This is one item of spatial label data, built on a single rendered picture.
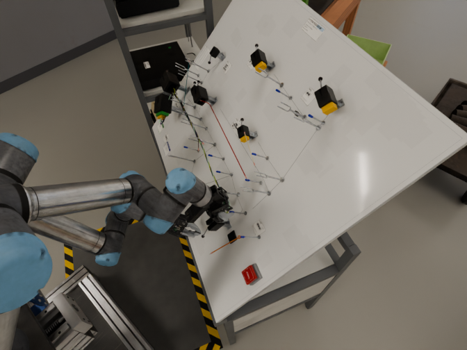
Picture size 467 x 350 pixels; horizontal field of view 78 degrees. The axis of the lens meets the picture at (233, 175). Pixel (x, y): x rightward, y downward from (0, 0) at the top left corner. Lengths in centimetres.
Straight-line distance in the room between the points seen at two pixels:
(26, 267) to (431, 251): 254
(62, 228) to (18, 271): 44
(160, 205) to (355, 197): 55
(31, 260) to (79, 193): 24
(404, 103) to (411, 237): 188
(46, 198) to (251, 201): 67
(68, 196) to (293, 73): 82
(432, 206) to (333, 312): 128
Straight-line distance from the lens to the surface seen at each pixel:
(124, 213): 107
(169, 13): 165
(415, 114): 88
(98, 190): 80
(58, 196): 75
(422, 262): 261
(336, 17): 311
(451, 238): 283
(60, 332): 116
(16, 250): 57
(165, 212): 82
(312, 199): 94
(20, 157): 100
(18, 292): 62
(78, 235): 104
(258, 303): 135
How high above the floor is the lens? 212
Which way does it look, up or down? 54 degrees down
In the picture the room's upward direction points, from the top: 2 degrees counter-clockwise
